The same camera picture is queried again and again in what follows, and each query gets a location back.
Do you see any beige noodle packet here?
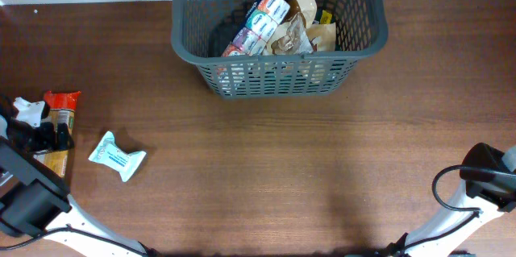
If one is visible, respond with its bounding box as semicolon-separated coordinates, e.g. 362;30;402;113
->
298;22;338;85

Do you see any orange spaghetti packet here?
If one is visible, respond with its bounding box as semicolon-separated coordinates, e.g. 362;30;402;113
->
35;91;81;178

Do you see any green coffee bag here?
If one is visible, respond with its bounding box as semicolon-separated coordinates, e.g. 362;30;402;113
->
313;9;335;24

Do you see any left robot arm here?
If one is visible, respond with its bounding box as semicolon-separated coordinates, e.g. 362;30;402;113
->
1;117;159;257

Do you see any grey plastic basket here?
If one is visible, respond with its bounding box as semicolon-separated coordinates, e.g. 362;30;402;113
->
171;0;388;99

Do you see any brown white snack bag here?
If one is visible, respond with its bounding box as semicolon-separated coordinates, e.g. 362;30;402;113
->
262;0;317;56

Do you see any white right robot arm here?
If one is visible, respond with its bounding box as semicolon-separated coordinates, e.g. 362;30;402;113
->
382;143;515;257

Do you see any light blue white tube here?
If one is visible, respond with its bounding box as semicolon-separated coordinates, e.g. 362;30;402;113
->
88;131;147;182

